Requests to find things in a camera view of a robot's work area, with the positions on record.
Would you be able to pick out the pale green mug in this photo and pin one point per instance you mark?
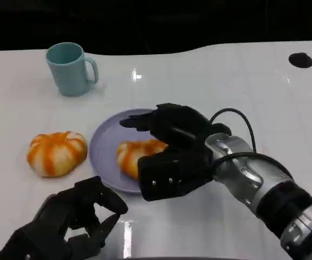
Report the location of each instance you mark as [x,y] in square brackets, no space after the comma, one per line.
[66,71]

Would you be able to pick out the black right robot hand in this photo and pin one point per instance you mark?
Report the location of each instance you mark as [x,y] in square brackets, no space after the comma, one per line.
[177,122]

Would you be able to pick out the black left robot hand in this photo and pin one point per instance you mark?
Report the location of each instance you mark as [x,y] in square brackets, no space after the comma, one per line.
[69,208]

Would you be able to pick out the black round table grommet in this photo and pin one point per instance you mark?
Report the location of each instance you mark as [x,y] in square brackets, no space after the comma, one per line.
[301,60]

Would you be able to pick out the lilac plate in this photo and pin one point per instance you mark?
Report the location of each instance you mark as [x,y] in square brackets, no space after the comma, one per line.
[104,146]

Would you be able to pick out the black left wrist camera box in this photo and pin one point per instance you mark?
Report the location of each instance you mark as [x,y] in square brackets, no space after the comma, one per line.
[34,243]

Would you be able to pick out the orange white toy bread roll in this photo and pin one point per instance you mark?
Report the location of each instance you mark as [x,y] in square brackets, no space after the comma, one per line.
[134,157]
[55,154]

